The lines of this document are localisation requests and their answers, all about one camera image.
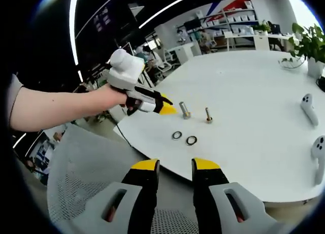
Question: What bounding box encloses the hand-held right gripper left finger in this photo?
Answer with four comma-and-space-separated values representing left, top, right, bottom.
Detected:
76, 158, 161, 234

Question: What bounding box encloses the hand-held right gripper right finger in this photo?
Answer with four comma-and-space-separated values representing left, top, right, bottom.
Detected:
191, 157, 282, 234

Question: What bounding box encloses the thick threaded steel stud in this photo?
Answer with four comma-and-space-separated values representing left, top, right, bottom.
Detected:
178, 101, 192, 120

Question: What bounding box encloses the thin threaded steel stud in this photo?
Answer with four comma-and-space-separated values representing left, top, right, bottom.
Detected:
204, 107, 214, 124

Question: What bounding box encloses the person's left hand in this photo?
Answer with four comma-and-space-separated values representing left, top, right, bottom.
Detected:
99, 83, 128, 112

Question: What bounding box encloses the white office chair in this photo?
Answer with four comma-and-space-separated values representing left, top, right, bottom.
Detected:
158, 48, 180, 72

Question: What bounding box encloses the white cabinet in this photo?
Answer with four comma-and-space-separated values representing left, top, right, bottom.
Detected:
175, 41, 203, 64

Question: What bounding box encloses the grey mesh office chair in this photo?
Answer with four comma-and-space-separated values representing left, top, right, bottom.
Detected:
46, 123, 202, 234

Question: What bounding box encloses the white handheld controller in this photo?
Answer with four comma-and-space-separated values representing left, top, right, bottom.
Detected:
300, 93, 319, 127
312, 135, 325, 186

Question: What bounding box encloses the long white table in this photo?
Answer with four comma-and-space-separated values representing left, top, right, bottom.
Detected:
224, 30, 298, 52

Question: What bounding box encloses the shelf of white storage bins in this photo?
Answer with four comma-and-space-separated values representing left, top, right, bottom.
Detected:
197, 8, 259, 41

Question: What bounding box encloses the small green plant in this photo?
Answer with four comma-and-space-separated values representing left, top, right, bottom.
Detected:
252, 20, 272, 33

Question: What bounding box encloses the black pouch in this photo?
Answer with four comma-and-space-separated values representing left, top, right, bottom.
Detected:
315, 76, 325, 93

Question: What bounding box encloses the white plant pot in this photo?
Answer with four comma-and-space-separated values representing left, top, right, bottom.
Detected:
306, 56, 325, 79

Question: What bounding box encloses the green leafy plant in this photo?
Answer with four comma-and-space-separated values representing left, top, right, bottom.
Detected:
278, 22, 325, 69

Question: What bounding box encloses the black wall screen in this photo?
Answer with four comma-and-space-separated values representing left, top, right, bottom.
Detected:
183, 18, 203, 31

